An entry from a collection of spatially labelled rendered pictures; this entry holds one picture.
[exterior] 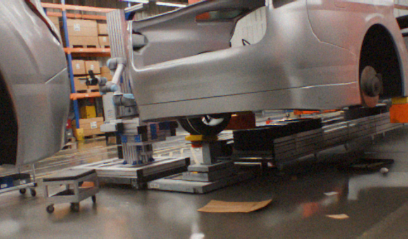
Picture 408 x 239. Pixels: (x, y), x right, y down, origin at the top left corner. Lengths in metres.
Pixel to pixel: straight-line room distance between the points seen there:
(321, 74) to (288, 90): 0.22
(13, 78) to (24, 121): 0.15
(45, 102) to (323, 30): 1.86
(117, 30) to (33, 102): 3.90
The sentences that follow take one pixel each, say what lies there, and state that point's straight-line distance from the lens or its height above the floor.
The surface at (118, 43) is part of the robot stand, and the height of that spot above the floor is 1.65.
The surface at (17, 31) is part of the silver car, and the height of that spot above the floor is 1.19.
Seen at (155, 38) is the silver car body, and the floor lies 1.49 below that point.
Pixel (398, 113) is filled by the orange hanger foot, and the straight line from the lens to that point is 4.18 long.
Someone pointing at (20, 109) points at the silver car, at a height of 0.93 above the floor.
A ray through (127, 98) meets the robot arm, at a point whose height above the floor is 1.00.
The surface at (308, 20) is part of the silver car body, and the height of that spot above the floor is 1.30.
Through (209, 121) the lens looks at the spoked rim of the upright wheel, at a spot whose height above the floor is 0.65.
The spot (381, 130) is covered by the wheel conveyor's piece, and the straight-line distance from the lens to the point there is 7.28.
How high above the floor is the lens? 0.90
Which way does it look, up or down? 3 degrees down
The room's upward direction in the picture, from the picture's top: 6 degrees counter-clockwise
